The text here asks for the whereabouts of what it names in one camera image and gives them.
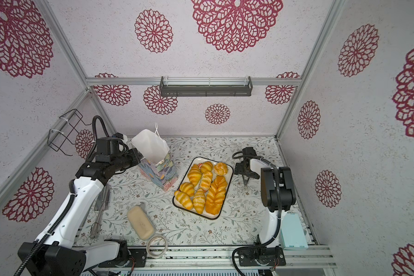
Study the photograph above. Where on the black wall shelf rack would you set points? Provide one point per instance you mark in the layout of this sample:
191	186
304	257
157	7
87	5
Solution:
206	88

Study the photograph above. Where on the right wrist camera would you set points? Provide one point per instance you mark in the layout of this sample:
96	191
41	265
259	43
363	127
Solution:
249	152

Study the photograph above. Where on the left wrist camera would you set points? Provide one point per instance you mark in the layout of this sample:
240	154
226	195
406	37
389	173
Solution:
107	146

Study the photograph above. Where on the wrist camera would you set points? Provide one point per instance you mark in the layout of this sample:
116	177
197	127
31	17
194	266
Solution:
249	152
107	146

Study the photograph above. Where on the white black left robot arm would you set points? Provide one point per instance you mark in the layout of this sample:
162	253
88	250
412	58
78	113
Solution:
52	252

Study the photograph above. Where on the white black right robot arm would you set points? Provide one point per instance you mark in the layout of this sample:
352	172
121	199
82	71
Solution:
277	195

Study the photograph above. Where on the round orange bun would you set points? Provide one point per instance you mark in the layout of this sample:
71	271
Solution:
220	169

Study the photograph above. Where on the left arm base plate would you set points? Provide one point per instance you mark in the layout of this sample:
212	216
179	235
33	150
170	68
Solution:
136	258

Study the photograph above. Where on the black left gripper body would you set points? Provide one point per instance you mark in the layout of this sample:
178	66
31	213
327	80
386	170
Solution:
126	160

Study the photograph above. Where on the clear tape roll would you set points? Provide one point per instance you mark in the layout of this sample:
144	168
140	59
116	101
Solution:
157	247

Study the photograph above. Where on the beige oval bread loaf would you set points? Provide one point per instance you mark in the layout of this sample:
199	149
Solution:
141	223

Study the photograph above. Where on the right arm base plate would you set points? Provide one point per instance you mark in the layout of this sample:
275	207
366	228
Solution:
273	257

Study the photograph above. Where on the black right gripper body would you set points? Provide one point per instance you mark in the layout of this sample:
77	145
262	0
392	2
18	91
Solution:
240	167

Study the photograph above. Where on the white strawberry tray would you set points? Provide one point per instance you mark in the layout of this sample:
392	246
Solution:
228	177

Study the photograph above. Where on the metal whisk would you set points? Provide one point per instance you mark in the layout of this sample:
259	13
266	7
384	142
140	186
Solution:
101	205

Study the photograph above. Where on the floral white paper bag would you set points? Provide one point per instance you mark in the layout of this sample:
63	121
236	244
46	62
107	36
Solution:
157	164

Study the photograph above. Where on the croissant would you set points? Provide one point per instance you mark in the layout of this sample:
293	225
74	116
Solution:
199	201
187	188
206	180
184	200
194	175
206	167

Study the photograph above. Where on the black wire wall holder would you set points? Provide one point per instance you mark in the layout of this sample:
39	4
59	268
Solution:
62	135

